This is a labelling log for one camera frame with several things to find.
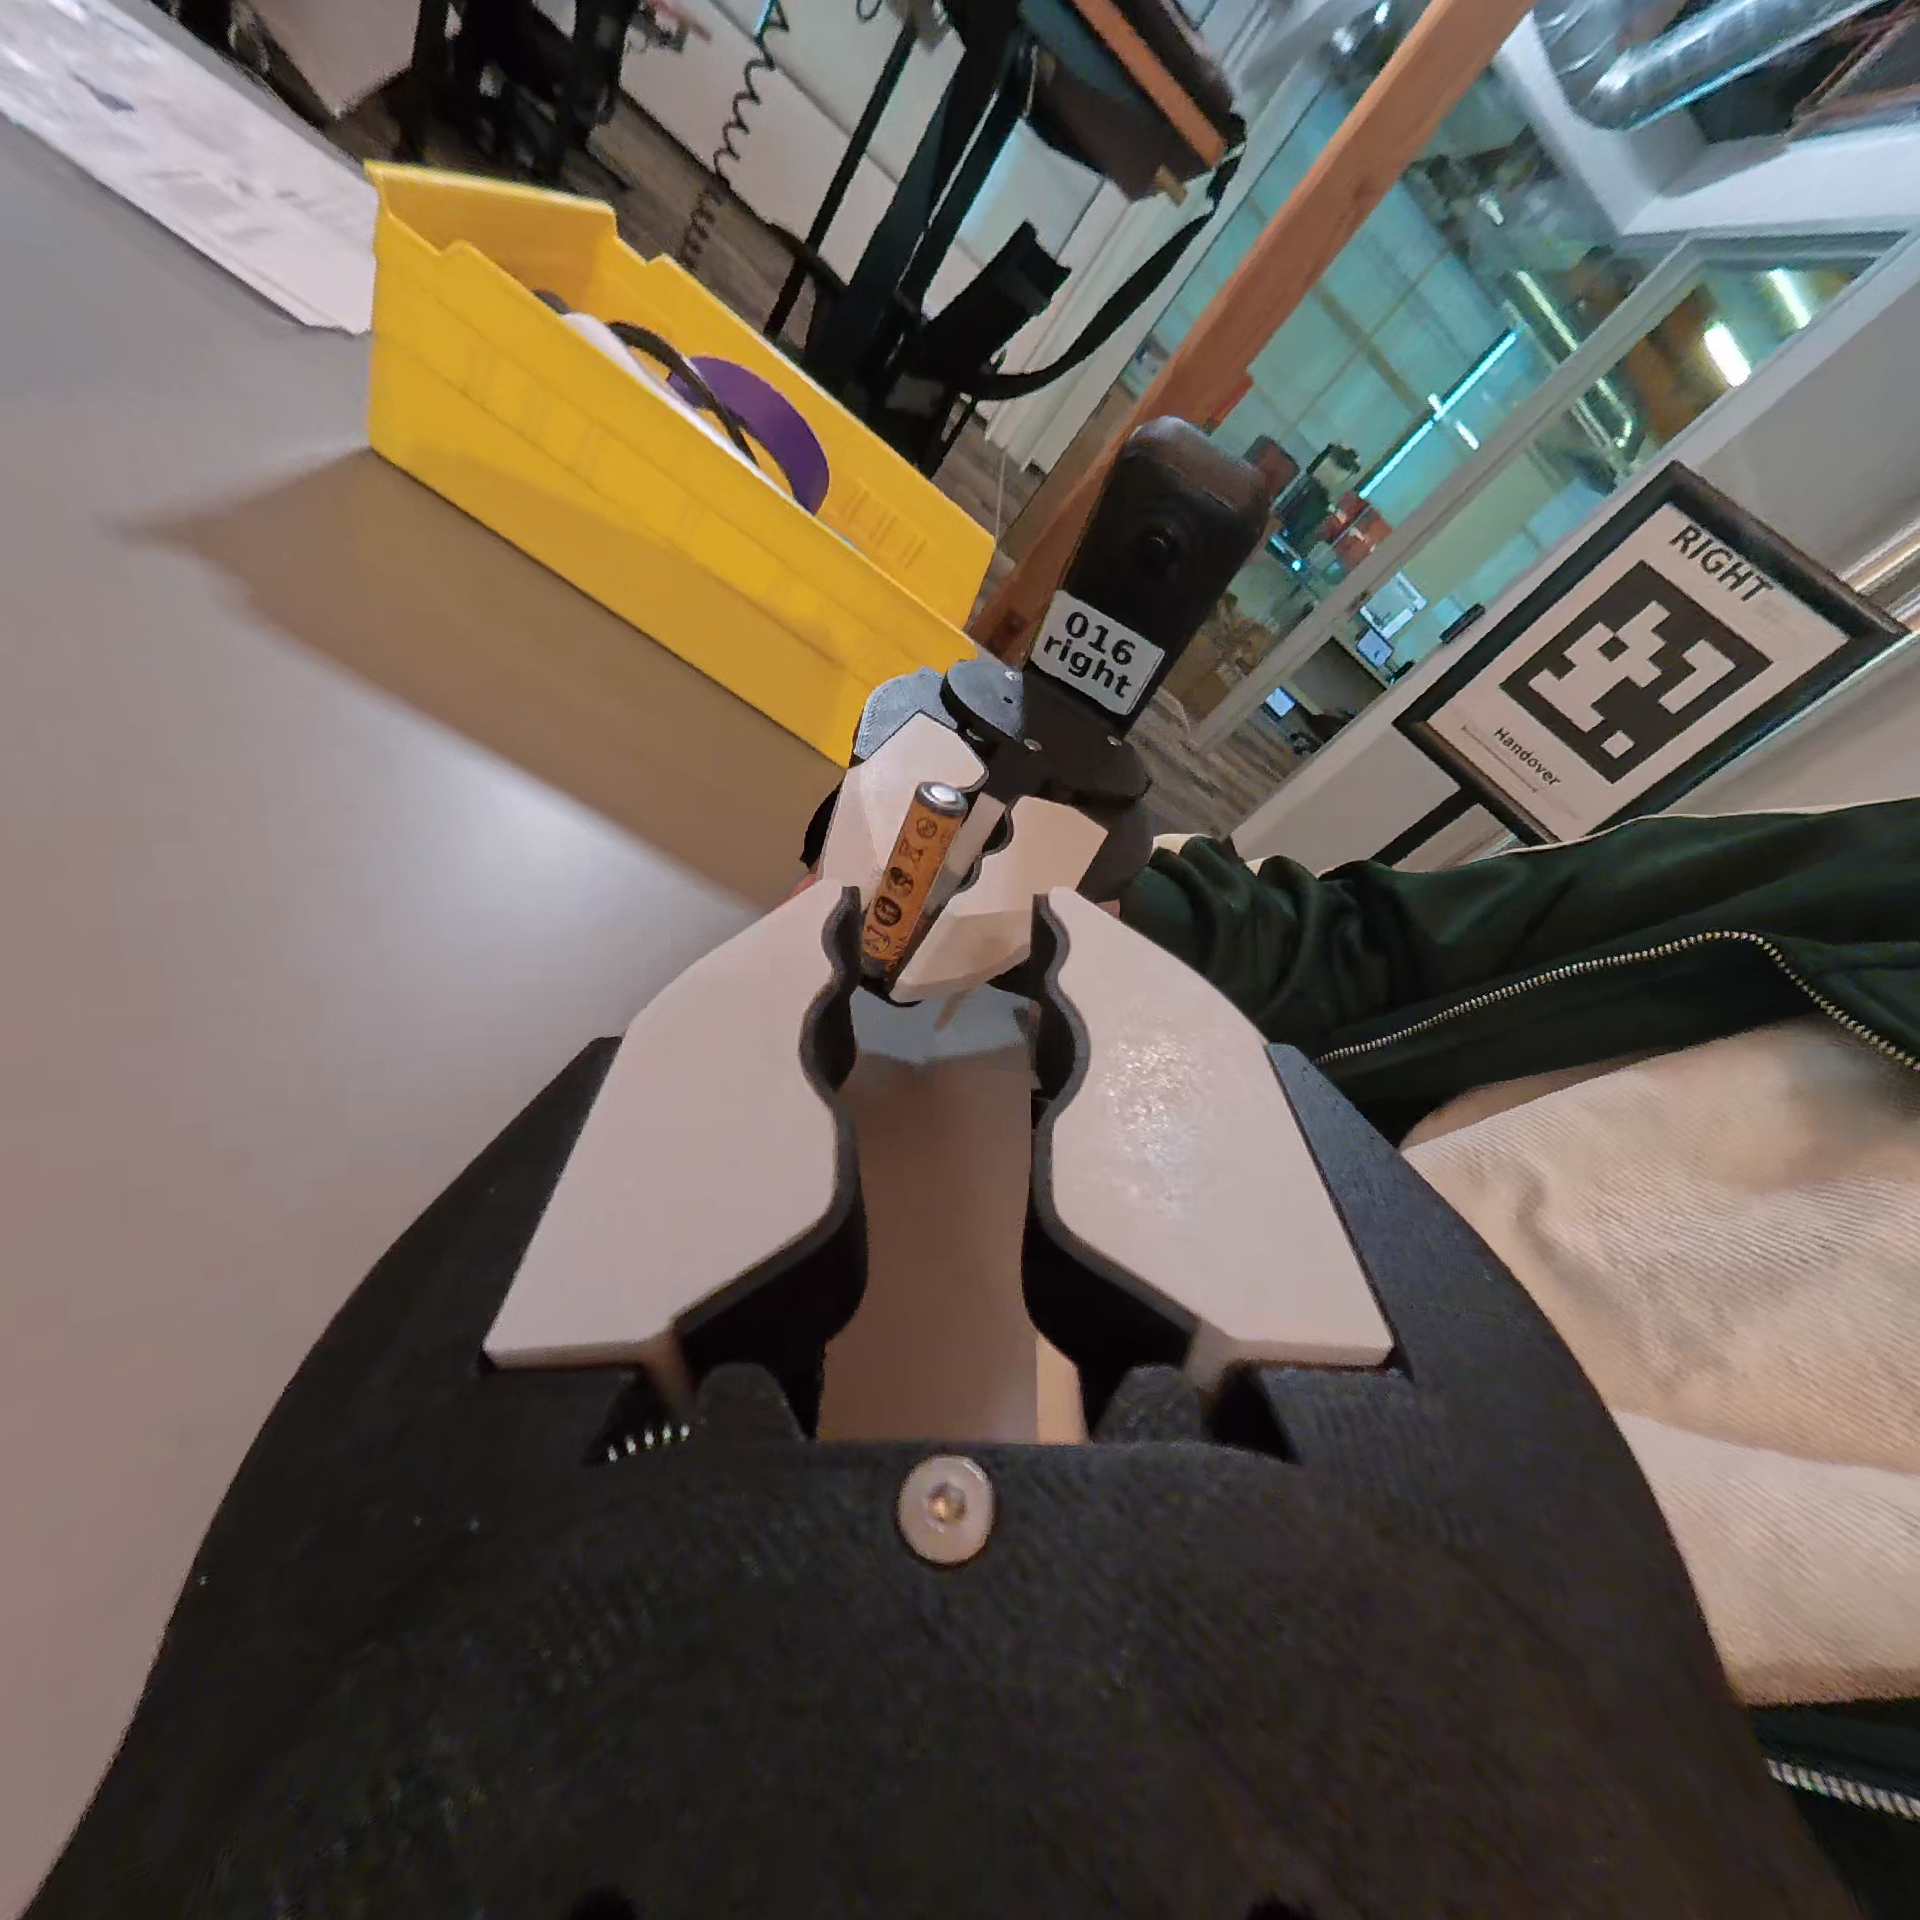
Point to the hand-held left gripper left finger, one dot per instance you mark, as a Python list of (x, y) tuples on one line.
[(691, 1155)]

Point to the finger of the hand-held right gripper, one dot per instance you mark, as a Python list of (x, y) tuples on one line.
[(874, 810), (1050, 863)]

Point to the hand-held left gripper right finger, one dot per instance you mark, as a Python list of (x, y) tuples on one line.
[(1200, 1170)]

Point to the orange and black battery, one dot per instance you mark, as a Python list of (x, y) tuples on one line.
[(912, 891)]

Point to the purple tape roll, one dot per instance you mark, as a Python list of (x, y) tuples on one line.
[(772, 428)]

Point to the yellow plastic bin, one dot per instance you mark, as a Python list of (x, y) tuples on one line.
[(600, 495)]

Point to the grey desk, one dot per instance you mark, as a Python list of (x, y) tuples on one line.
[(299, 974)]

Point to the framed marker sign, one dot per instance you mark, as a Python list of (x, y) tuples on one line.
[(1651, 660)]

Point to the beige trousers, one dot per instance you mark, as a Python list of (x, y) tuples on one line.
[(1694, 1275)]

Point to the white tape roll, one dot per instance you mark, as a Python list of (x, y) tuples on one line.
[(614, 353)]

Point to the white paper sheet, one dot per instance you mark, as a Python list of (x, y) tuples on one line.
[(195, 180)]

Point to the wooden post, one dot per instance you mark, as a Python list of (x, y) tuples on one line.
[(1289, 283)]

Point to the silver ventilation duct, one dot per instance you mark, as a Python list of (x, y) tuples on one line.
[(1723, 59)]

